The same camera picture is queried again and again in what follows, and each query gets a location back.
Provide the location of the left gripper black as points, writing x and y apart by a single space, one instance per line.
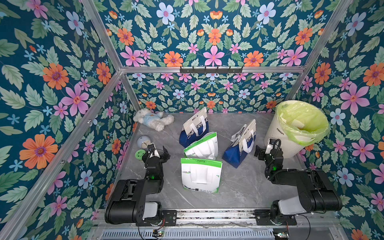
162 159

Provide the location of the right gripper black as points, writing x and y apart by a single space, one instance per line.
262 153

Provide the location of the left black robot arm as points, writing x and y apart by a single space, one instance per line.
128 205

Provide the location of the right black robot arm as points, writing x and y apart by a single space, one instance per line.
315 193

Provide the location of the right blue white bag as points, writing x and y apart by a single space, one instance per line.
242 144

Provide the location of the blue white bag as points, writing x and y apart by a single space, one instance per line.
194 128
242 144

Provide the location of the white blue plush bear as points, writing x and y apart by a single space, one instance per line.
155 121

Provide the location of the rear blue white bag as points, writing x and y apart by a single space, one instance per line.
194 128

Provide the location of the front green white bag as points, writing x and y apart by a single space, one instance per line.
201 175

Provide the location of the green white bag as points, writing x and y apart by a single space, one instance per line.
201 175
205 148

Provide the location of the middle green white bag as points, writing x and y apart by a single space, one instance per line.
205 148

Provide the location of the white trash bin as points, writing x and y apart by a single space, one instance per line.
289 148

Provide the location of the yellow-green bin liner bag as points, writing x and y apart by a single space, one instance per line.
303 123

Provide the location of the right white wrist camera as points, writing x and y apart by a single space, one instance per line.
270 145

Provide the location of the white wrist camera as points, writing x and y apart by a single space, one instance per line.
153 152
270 145

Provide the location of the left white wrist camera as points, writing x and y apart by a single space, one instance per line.
153 152

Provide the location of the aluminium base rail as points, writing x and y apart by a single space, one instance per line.
243 218

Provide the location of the black wall hook rail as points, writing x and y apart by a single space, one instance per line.
211 70

